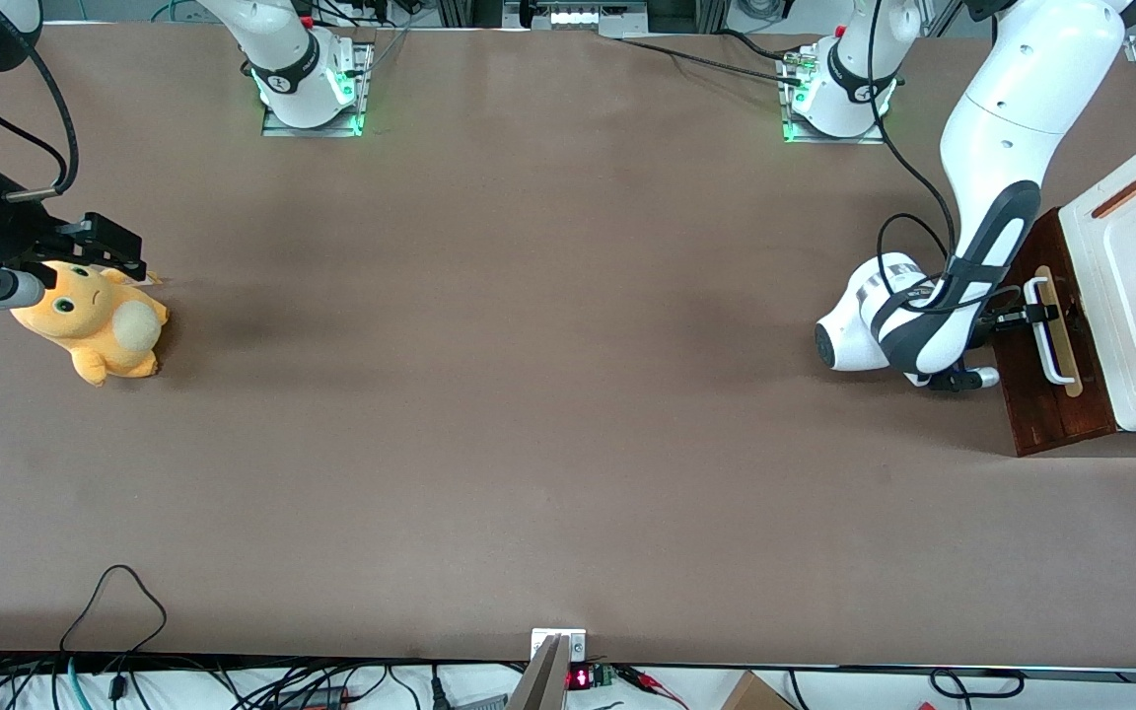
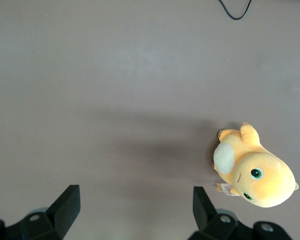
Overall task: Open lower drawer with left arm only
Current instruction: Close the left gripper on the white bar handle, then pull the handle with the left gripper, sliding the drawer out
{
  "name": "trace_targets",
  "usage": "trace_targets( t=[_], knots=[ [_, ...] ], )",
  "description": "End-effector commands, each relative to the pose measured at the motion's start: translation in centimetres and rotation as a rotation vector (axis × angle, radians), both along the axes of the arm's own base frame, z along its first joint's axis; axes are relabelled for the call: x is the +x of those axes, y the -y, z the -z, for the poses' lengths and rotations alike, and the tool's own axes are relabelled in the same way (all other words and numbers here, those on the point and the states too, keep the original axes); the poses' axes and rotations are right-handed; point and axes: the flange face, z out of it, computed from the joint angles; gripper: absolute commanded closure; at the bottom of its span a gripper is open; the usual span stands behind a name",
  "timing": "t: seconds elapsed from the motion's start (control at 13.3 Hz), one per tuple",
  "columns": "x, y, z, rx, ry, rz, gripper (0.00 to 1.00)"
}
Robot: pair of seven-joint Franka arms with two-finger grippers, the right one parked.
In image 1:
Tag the dark brown wooden drawer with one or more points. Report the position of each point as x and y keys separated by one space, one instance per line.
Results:
x=1041 y=414

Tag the yellow plush toy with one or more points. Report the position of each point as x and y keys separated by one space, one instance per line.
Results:
x=100 y=325

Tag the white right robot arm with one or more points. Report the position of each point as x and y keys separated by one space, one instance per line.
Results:
x=292 y=69

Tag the white mounting bracket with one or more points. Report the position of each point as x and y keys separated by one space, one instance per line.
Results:
x=578 y=646

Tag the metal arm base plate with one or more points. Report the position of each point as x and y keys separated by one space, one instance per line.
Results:
x=312 y=130
x=829 y=140

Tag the red LED display module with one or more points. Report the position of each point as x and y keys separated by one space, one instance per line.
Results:
x=579 y=677

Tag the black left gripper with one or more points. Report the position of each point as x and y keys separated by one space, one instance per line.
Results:
x=1008 y=319

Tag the brown cardboard box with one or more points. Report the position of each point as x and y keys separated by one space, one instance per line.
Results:
x=753 y=695

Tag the grey camera mount bar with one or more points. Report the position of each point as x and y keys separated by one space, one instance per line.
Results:
x=540 y=685

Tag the white power strip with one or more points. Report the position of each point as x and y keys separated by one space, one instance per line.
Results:
x=573 y=17

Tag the black power plug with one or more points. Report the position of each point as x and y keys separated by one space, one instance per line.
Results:
x=438 y=690

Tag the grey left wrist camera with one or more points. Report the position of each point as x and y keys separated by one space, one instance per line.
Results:
x=970 y=380

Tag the red and black clip leads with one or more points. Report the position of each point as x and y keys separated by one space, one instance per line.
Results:
x=642 y=678

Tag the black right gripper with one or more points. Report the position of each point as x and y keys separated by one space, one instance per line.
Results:
x=8 y=235

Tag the black power adapter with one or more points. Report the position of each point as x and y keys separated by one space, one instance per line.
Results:
x=317 y=698

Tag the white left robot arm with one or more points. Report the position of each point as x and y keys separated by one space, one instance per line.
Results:
x=1007 y=118

